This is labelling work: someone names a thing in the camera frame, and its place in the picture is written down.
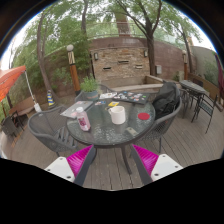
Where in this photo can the blue yellow striped bollard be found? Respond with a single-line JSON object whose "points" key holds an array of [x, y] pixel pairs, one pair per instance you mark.
{"points": [[50, 99]]}

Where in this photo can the white ceramic mug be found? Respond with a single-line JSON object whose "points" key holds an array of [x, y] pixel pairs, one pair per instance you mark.
{"points": [[117, 115]]}

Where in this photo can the dark metal patio chair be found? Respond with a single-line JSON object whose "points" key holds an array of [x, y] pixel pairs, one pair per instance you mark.
{"points": [[206, 106]]}

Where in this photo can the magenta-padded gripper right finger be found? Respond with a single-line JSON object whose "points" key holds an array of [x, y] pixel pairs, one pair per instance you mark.
{"points": [[146, 160]]}

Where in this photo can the pink drink bottle white cap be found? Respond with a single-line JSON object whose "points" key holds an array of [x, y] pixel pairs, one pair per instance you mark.
{"points": [[83, 121]]}

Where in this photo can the small blue sticker card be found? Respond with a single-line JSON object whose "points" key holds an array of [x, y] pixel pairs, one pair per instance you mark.
{"points": [[100, 103]]}

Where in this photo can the black laptop with stickers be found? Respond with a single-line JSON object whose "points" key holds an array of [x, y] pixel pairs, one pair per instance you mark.
{"points": [[131, 97]]}

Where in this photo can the grey wall utility box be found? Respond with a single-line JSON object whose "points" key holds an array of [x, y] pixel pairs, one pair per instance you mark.
{"points": [[158, 69]]}

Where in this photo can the orange canopy tent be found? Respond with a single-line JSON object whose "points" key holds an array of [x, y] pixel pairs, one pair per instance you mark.
{"points": [[10, 78]]}

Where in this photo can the yellow square card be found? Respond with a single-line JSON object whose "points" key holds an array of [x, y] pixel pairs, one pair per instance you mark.
{"points": [[113, 104]]}

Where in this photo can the wooden lamp post globe light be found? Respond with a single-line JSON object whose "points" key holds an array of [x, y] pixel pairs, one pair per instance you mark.
{"points": [[185, 65], [73, 71]]}

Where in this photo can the wooden bench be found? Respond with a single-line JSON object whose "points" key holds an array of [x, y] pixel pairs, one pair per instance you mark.
{"points": [[23, 106]]}

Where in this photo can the black jacket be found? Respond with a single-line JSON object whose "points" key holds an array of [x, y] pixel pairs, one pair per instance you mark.
{"points": [[166, 100]]}

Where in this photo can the black wall lantern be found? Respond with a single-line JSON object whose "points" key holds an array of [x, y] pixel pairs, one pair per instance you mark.
{"points": [[145, 53], [96, 56]]}

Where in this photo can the dark metal patio table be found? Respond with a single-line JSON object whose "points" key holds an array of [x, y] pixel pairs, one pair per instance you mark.
{"points": [[192, 87]]}

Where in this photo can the folded dark red umbrella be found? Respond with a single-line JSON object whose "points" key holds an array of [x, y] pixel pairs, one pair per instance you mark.
{"points": [[220, 76]]}

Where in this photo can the green plant in teal pot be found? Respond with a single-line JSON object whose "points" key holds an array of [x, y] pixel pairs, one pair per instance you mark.
{"points": [[89, 86]]}

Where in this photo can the grey mesh patio chair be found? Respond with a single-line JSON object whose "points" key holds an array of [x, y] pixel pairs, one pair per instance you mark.
{"points": [[46, 128], [163, 126], [104, 88]]}

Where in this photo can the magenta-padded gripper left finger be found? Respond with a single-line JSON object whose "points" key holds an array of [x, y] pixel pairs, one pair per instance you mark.
{"points": [[80, 159]]}

